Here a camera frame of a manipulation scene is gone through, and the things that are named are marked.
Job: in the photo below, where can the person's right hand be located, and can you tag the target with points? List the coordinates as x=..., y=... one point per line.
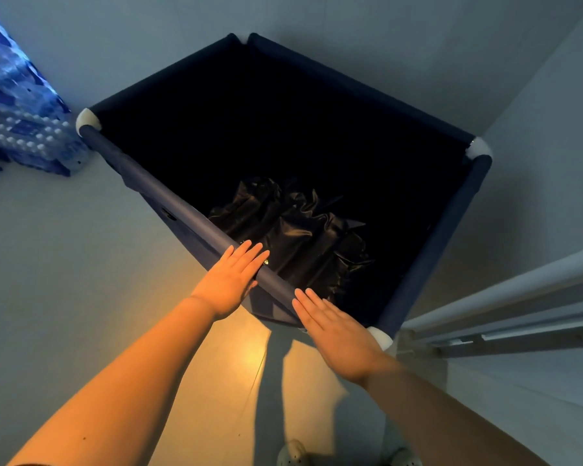
x=342, y=342

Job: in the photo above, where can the person's left hand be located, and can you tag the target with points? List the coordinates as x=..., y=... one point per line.
x=226, y=286

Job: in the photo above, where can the person's right thumb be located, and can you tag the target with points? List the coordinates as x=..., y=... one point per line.
x=301, y=317

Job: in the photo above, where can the person's right middle finger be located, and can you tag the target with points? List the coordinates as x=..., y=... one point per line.
x=320, y=304

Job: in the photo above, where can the person's left thumb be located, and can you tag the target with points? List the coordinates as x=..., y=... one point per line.
x=250, y=289

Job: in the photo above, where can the person's left little finger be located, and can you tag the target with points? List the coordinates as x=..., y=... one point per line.
x=226, y=256

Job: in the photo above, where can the person's right little finger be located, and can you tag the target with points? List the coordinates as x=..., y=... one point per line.
x=350, y=321

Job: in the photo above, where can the person's left middle finger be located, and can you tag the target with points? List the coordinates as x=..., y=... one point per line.
x=250, y=259

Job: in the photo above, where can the person's left forearm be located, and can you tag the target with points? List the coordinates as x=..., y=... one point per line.
x=126, y=388

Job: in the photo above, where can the person's right forearm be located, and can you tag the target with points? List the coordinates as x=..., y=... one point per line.
x=442, y=422

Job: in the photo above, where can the black crumpled garment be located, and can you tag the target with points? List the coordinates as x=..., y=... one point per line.
x=301, y=232

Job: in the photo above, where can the person's white left shoe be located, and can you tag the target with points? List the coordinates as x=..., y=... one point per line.
x=294, y=455

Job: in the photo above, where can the person's white shoe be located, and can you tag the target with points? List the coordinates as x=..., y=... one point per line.
x=294, y=455
x=404, y=458

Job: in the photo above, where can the navy fabric laundry hamper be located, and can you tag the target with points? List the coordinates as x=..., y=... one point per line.
x=184, y=121

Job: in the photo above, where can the person's white right shoe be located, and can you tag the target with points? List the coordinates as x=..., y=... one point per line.
x=404, y=458

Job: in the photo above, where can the stack of bottled water packs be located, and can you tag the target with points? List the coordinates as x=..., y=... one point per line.
x=19, y=111

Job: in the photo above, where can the white metal rail frame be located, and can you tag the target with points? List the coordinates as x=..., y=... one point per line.
x=515, y=291

